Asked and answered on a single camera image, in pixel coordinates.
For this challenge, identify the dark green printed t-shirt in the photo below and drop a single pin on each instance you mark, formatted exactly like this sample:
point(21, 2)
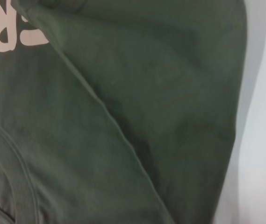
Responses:
point(123, 116)

